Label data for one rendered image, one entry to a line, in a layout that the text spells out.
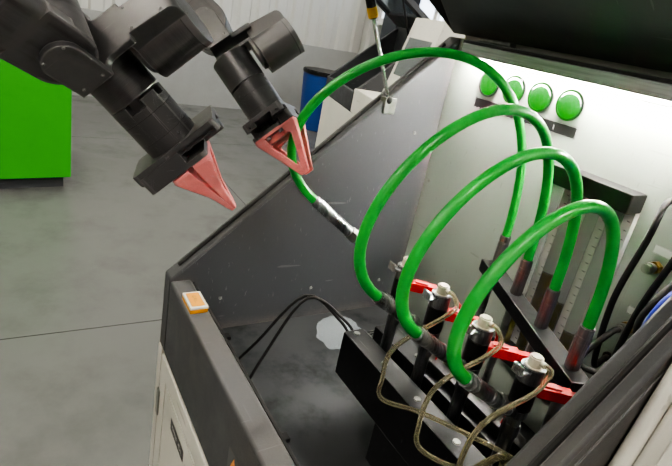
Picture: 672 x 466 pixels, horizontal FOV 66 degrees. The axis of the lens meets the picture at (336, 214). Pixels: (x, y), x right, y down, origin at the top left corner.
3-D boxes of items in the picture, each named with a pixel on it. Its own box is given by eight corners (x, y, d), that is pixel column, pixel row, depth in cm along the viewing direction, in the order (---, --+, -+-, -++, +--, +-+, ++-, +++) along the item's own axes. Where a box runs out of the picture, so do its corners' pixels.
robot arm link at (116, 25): (8, -2, 45) (29, 64, 41) (109, -87, 43) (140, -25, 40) (110, 70, 56) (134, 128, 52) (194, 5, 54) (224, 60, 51)
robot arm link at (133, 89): (76, 60, 52) (57, 72, 47) (128, 18, 51) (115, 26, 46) (126, 114, 56) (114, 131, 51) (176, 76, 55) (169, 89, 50)
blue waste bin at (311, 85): (287, 121, 718) (296, 64, 691) (324, 124, 749) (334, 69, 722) (306, 133, 671) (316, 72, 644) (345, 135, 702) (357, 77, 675)
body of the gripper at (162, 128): (224, 132, 52) (173, 71, 49) (145, 193, 53) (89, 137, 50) (221, 117, 58) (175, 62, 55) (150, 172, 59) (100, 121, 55)
